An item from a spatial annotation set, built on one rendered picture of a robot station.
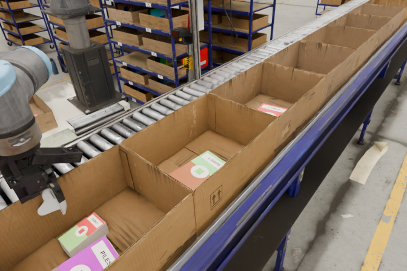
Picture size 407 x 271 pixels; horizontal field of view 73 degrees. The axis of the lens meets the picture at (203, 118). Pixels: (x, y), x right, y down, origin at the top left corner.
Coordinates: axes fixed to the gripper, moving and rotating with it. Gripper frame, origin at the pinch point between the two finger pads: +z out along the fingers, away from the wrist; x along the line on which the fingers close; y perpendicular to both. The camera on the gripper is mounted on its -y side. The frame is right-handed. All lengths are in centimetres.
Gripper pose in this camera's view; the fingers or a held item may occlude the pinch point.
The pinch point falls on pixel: (60, 202)
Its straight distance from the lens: 81.8
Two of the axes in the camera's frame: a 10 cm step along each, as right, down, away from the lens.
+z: 0.4, 8.4, 5.4
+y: -6.6, 4.3, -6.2
